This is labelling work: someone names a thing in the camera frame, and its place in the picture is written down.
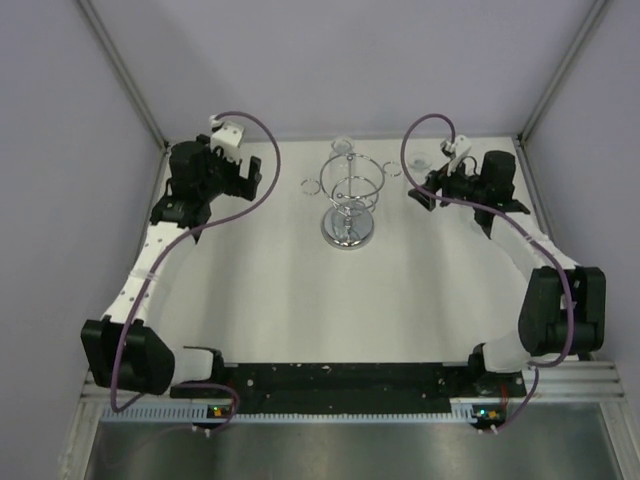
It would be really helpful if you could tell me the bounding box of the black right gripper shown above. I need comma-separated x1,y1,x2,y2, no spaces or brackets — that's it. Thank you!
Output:
410,156,488,212

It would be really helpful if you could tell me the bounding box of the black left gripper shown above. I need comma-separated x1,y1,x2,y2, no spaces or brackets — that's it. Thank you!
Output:
199,134,262,201

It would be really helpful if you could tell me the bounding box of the clear ribbed wine glass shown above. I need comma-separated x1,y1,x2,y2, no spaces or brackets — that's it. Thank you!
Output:
407,151,434,175

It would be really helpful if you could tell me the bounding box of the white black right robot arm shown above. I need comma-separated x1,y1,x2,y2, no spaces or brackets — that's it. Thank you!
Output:
408,150,607,396

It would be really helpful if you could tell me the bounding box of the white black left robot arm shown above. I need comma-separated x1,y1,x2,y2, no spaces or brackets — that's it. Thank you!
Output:
81,122,261,397

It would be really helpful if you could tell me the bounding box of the chrome wine glass rack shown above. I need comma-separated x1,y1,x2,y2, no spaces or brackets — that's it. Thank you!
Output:
300,152,402,250

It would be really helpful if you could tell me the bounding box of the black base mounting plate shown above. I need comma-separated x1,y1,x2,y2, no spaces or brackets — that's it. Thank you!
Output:
169,362,529,416

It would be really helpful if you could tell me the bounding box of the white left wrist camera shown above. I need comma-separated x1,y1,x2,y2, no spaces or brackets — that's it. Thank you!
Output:
209,115,245,152

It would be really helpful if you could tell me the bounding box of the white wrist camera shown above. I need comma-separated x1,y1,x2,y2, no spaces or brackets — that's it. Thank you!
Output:
440,135,472,176
209,115,245,152

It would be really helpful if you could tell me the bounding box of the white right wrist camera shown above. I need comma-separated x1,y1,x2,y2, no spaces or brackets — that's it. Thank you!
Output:
440,135,472,176

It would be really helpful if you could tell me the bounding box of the grey slotted cable duct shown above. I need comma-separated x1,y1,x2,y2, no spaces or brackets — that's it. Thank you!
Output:
102,402,504,424

